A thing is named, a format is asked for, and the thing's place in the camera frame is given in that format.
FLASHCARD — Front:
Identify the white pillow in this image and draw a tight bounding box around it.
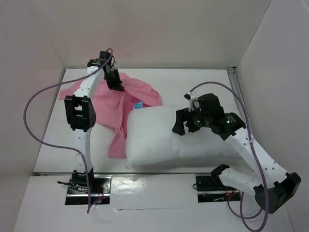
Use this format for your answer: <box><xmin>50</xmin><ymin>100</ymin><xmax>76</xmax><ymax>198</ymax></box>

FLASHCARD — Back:
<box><xmin>126</xmin><ymin>105</ymin><xmax>243</xmax><ymax>169</ymax></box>

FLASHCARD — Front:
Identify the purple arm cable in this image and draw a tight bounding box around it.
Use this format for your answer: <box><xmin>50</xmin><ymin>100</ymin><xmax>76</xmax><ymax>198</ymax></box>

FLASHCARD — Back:
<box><xmin>23</xmin><ymin>47</ymin><xmax>114</xmax><ymax>215</ymax></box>
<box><xmin>189</xmin><ymin>81</ymin><xmax>270</xmax><ymax>232</ymax></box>

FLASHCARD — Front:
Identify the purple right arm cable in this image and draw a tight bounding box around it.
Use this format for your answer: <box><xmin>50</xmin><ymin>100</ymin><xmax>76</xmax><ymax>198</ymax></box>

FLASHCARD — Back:
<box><xmin>189</xmin><ymin>81</ymin><xmax>270</xmax><ymax>232</ymax></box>

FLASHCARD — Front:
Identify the aluminium table edge rail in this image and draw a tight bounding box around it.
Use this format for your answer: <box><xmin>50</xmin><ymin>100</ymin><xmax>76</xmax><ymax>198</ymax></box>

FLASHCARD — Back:
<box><xmin>33</xmin><ymin>171</ymin><xmax>211</xmax><ymax>176</ymax></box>

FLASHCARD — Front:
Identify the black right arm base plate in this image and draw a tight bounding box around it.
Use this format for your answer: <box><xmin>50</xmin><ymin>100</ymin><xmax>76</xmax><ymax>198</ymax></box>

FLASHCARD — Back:
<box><xmin>193</xmin><ymin>175</ymin><xmax>240</xmax><ymax>203</ymax></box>

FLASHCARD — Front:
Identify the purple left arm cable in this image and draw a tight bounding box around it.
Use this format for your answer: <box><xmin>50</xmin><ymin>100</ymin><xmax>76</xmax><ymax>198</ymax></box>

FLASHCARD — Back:
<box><xmin>23</xmin><ymin>47</ymin><xmax>114</xmax><ymax>215</ymax></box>

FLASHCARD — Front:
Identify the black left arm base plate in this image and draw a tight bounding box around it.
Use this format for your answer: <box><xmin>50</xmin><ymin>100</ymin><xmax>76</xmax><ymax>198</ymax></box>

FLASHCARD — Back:
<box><xmin>65</xmin><ymin>176</ymin><xmax>112</xmax><ymax>205</ymax></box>

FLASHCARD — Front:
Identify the pink fabric pillowcase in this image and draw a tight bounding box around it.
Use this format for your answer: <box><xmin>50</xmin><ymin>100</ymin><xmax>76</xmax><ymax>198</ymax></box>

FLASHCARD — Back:
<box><xmin>59</xmin><ymin>72</ymin><xmax>163</xmax><ymax>160</ymax></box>

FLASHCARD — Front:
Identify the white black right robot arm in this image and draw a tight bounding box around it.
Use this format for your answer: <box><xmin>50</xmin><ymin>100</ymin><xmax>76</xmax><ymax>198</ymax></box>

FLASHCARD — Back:
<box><xmin>172</xmin><ymin>91</ymin><xmax>301</xmax><ymax>214</ymax></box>

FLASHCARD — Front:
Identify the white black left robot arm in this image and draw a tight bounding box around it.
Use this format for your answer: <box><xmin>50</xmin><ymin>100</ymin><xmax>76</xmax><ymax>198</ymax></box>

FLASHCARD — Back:
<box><xmin>64</xmin><ymin>48</ymin><xmax>124</xmax><ymax>193</ymax></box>

